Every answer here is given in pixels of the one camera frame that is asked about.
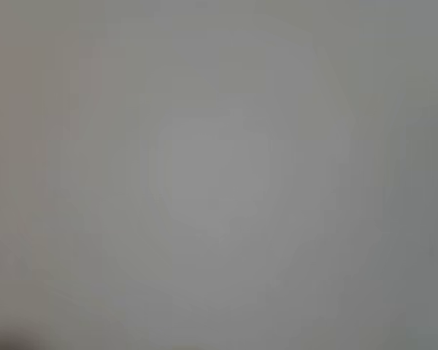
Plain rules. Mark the dark blurred object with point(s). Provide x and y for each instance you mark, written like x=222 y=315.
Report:
x=7 y=342

